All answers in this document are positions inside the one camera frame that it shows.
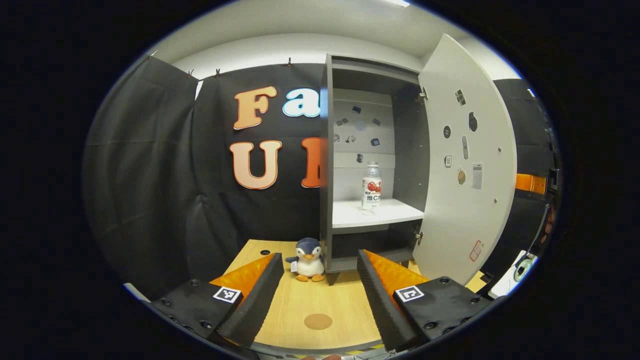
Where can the grey cabinet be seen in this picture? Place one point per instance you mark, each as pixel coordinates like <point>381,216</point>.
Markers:
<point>410,150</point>

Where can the round brown coaster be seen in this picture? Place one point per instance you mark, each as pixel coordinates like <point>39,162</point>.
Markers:
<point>318,321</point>

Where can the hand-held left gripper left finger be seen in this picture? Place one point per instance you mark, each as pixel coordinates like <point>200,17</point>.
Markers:
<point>260,305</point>

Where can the penguin plush toy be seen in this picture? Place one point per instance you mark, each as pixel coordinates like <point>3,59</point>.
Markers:
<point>307,262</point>

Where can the ceiling light strip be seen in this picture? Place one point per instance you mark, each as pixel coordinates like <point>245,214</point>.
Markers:
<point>398,2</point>

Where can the clear plastic bottle red label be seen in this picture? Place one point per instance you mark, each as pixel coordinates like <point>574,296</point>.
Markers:
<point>371,192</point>

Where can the white cabinet door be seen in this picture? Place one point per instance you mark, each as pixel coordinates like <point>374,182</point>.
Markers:
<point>470,215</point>

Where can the pale grey rounded object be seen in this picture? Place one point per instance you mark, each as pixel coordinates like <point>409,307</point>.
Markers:
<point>136,291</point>

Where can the black stand with round base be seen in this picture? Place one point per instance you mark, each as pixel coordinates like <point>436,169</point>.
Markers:
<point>522,269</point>

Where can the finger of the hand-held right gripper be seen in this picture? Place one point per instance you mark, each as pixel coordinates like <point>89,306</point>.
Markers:
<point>530,183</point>

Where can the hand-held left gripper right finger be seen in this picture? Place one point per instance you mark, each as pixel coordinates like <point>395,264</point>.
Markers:
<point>377,305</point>

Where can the white side table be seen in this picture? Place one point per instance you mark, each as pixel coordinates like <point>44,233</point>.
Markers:
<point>505,285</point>

